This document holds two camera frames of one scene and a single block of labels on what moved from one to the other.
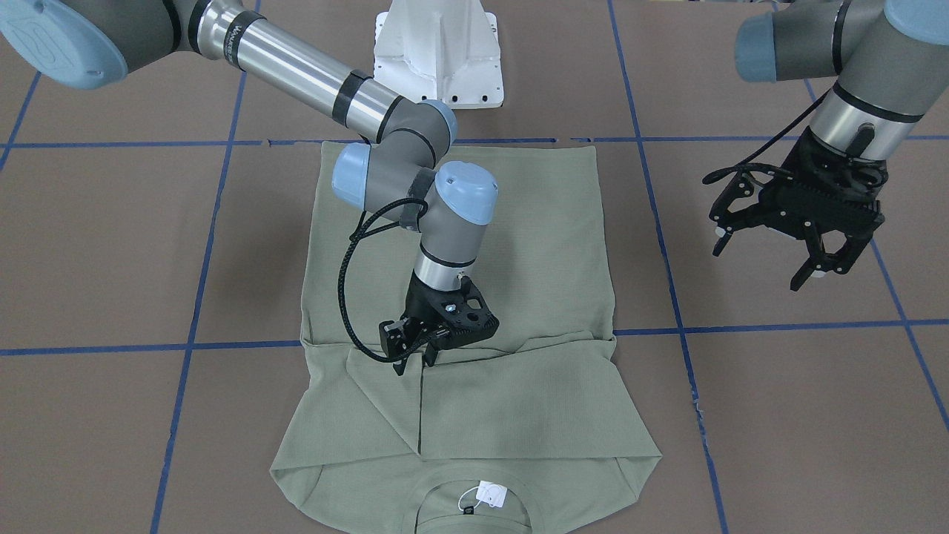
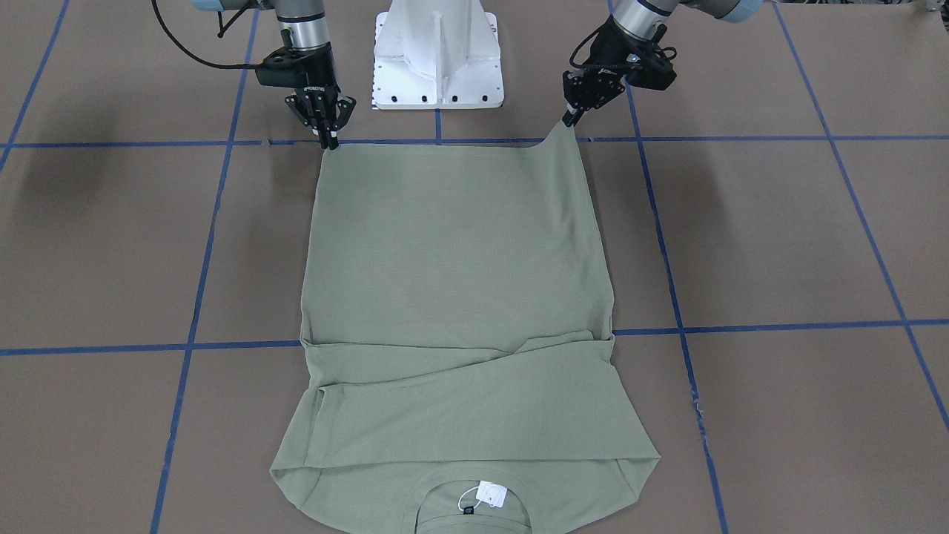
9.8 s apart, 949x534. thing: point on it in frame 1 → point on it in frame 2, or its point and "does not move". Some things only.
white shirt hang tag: x=491 y=494 does not move
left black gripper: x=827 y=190 → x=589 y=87
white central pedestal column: x=445 y=50 does not move
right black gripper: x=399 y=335 → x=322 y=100
